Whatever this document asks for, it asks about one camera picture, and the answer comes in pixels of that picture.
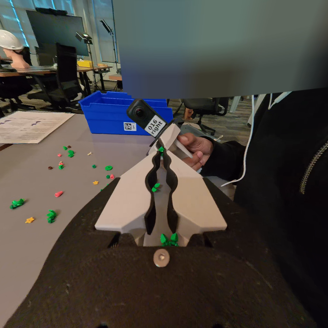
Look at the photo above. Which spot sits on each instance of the printed paper sheet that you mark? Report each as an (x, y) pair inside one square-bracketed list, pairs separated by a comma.
[(33, 125)]

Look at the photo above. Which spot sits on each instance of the black display screen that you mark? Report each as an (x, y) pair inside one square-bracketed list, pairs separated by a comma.
[(56, 33)]

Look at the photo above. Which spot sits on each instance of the white hard hat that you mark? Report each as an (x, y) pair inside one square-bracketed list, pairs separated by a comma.
[(9, 39)]

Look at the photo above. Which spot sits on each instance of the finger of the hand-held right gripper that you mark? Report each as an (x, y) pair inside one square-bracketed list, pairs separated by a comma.
[(155, 146), (170, 134)]

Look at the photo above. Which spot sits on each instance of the studio light stand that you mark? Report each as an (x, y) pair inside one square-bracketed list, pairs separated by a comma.
[(85, 36), (105, 25)]

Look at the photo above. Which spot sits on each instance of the blue plastic bin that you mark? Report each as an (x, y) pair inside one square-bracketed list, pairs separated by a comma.
[(107, 117)]

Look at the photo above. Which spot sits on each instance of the background wooden desk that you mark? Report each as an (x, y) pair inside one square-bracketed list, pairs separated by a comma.
[(101, 68)]

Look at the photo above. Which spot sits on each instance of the green toy leaf piece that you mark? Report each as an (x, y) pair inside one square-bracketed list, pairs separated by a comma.
[(17, 203), (51, 216), (71, 153)]

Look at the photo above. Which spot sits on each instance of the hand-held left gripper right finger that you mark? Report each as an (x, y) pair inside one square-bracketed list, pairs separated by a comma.
[(197, 205)]

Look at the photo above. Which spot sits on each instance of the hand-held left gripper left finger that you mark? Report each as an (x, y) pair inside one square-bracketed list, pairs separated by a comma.
[(125, 205)]

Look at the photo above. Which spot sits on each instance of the black office chair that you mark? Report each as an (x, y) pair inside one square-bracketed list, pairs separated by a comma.
[(205, 105), (65, 71)]

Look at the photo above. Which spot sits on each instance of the person's right hand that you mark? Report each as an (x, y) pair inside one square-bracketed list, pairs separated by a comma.
[(199, 148)]

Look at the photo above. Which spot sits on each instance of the mannequin head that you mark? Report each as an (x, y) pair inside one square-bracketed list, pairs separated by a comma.
[(18, 60)]

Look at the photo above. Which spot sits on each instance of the person's right forearm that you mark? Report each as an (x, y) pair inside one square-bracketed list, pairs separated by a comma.
[(225, 158)]

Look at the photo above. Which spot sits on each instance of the yellow plastic bin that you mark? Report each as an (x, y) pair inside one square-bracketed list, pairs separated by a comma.
[(84, 64)]

